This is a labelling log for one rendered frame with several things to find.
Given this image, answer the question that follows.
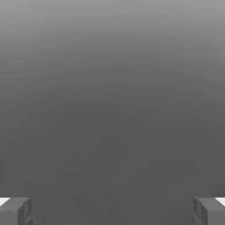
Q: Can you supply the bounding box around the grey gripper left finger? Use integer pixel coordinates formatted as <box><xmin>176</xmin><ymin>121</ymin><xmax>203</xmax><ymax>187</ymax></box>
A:
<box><xmin>0</xmin><ymin>197</ymin><xmax>33</xmax><ymax>225</ymax></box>

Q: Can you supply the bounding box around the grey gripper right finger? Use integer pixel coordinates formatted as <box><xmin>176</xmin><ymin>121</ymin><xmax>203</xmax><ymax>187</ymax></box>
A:
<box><xmin>192</xmin><ymin>197</ymin><xmax>225</xmax><ymax>225</ymax></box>

